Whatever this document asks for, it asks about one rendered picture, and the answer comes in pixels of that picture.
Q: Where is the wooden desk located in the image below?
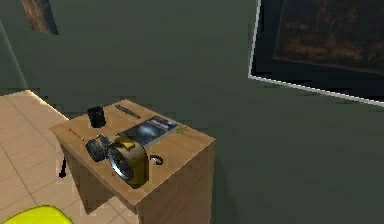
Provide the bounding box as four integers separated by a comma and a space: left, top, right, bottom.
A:
49, 98, 216, 224

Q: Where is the dark blue book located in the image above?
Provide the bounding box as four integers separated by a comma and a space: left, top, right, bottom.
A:
116, 115, 179, 149

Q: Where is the dark grey pen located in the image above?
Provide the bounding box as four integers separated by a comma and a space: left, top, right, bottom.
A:
114, 104, 142, 120

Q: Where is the black cup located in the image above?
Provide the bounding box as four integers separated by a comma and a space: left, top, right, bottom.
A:
86, 105, 107, 129

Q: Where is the black round dumbbell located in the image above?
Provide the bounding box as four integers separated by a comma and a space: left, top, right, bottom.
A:
84, 134, 113, 163

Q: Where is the orange pencil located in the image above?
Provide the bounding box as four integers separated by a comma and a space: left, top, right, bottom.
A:
68, 128, 85, 142

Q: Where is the white framed dark painting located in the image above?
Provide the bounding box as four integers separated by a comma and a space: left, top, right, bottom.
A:
247, 0, 384, 108

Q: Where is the yellow round seat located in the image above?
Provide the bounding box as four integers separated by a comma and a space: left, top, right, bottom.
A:
2, 205, 74, 224

